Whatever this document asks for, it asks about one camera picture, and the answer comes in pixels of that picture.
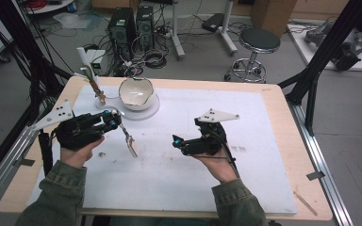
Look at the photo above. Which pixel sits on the large black computer tower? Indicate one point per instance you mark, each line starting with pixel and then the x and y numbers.
pixel 121 29

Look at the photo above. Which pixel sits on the aluminium rail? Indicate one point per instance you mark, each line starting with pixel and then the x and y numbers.
pixel 323 163

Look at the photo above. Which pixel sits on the wooden table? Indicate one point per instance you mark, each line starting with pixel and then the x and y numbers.
pixel 295 132

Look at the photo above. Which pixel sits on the thin wooden stick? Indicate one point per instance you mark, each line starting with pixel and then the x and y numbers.
pixel 305 204

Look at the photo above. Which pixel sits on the black metal frame strut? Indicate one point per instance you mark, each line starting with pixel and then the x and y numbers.
pixel 323 53

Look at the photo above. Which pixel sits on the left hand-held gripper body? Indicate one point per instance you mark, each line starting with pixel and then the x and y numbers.
pixel 75 130

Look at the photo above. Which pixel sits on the small black computer tower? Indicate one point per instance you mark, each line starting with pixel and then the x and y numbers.
pixel 145 26

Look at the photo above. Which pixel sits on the white desk leg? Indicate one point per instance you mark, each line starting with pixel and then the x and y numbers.
pixel 176 34
pixel 227 29

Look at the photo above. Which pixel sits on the person's left hand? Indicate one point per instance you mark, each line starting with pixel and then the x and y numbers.
pixel 80 155

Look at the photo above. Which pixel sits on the person's right hand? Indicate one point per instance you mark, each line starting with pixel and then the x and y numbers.
pixel 220 168

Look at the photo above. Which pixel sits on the white round table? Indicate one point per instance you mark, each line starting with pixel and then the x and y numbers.
pixel 48 6

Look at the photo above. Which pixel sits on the white table mat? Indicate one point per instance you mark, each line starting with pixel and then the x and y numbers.
pixel 169 175

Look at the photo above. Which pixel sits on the grey tape piece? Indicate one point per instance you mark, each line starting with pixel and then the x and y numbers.
pixel 315 175

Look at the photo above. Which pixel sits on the white box with green display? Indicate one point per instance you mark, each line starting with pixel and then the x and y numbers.
pixel 98 61

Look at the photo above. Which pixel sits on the cardboard box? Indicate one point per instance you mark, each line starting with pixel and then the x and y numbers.
pixel 273 15

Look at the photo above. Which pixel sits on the clear plastic sheet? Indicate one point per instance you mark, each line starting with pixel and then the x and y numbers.
pixel 72 20

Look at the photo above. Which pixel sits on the white ceramic bowl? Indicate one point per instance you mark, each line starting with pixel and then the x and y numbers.
pixel 136 93

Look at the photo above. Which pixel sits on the flat black box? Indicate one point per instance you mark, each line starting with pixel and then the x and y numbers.
pixel 213 22

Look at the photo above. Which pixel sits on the white board with grey machine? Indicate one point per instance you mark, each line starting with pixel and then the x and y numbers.
pixel 342 47

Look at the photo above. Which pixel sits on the white key stand with pole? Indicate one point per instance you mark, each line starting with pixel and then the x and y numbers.
pixel 144 113

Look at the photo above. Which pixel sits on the black round stool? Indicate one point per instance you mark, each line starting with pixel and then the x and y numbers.
pixel 259 40

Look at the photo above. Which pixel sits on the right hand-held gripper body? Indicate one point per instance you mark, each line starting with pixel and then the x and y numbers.
pixel 209 141

